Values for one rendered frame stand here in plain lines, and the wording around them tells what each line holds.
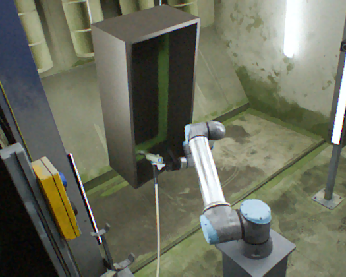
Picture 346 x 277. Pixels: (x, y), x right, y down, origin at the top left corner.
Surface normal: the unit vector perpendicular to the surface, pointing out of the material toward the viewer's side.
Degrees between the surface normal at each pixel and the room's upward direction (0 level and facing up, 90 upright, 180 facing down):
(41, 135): 90
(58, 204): 90
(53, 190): 90
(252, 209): 5
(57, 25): 90
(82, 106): 57
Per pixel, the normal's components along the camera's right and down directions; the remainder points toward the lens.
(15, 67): 0.59, 0.36
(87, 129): 0.43, -0.15
